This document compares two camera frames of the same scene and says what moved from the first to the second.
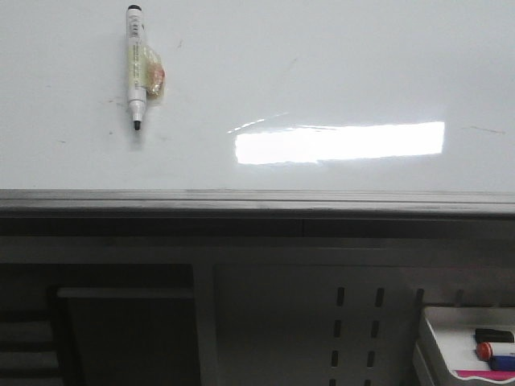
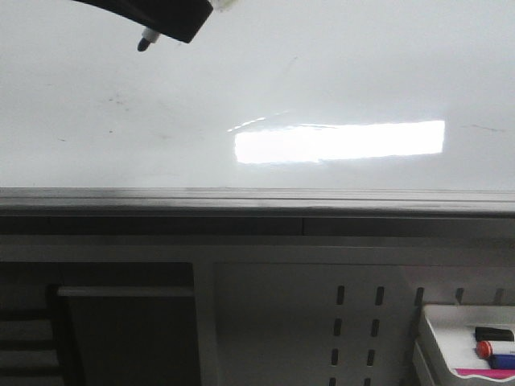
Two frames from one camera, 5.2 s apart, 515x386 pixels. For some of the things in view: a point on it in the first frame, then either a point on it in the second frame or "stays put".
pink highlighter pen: [492, 373] stays put
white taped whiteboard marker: [146, 71] → [148, 37]
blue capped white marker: [502, 363] stays put
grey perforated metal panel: [332, 311] stays put
